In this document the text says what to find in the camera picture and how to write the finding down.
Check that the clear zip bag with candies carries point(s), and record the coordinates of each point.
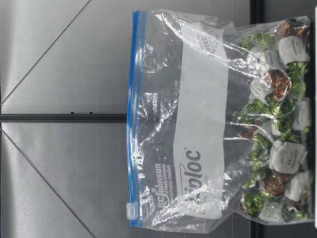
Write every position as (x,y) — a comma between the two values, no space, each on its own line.
(203,104)

